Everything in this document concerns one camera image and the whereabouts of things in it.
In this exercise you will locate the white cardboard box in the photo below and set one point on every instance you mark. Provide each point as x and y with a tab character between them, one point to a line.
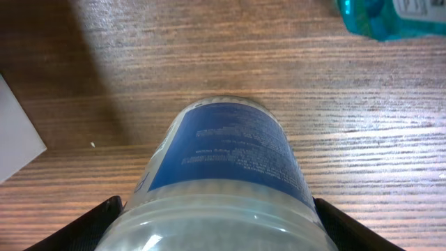
20	141

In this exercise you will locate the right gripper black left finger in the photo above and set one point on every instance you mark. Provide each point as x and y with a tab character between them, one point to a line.
84	233

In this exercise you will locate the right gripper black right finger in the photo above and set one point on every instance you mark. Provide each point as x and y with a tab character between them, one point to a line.
347	233

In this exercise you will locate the blue mouthwash bottle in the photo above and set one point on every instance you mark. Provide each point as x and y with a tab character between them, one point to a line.
384	20

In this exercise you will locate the cotton swab jar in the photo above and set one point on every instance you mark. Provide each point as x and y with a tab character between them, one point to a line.
224	178

